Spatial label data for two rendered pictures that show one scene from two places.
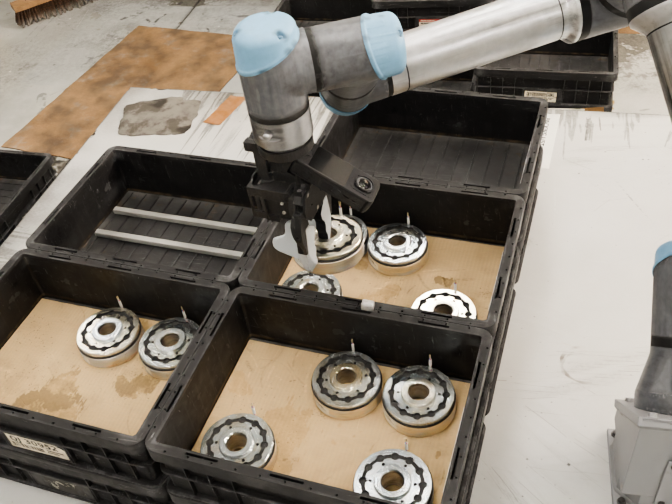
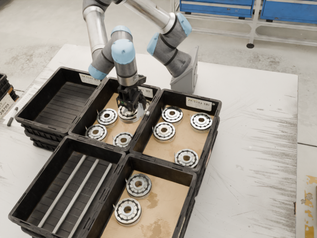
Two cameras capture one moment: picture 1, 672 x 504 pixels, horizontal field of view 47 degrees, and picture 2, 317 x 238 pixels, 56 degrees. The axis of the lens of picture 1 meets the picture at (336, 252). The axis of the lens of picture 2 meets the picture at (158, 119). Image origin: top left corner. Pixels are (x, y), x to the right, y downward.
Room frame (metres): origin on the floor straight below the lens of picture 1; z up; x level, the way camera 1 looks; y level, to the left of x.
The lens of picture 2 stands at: (0.67, 0.86, 1.92)
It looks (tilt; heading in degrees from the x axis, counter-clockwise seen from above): 49 degrees down; 273
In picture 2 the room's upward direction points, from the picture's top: 6 degrees counter-clockwise
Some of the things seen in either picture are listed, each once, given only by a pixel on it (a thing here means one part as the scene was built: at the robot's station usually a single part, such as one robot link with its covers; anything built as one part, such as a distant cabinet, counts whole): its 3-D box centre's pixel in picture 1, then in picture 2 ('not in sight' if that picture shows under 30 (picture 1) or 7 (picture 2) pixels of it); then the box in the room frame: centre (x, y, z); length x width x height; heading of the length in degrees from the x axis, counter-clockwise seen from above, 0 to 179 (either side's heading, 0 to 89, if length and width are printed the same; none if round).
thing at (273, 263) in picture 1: (387, 266); (119, 118); (0.90, -0.08, 0.87); 0.40 x 0.30 x 0.11; 66
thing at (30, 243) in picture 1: (166, 211); (71, 184); (1.06, 0.29, 0.92); 0.40 x 0.30 x 0.02; 66
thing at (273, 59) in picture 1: (273, 66); (124, 57); (0.80, 0.04, 1.31); 0.09 x 0.08 x 0.11; 96
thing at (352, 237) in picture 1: (327, 236); (129, 110); (0.83, 0.01, 1.02); 0.10 x 0.10 x 0.01
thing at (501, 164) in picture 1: (429, 159); (66, 104); (1.18, -0.20, 0.87); 0.40 x 0.30 x 0.11; 66
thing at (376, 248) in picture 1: (397, 243); (107, 116); (0.96, -0.11, 0.86); 0.10 x 0.10 x 0.01
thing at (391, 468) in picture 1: (392, 481); (201, 120); (0.51, -0.03, 0.86); 0.05 x 0.05 x 0.01
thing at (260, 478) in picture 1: (325, 392); (178, 126); (0.63, 0.04, 0.92); 0.40 x 0.30 x 0.02; 66
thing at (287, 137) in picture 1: (280, 124); (128, 76); (0.80, 0.05, 1.23); 0.08 x 0.08 x 0.05
